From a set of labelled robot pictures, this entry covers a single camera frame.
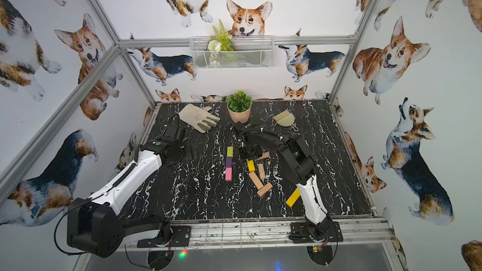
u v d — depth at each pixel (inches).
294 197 32.8
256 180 34.6
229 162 37.4
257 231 29.6
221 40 32.2
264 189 33.4
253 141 26.8
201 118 43.8
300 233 28.9
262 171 35.6
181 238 28.9
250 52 36.4
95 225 15.6
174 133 25.8
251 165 36.4
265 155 37.2
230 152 38.5
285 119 44.9
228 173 35.5
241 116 40.9
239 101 39.7
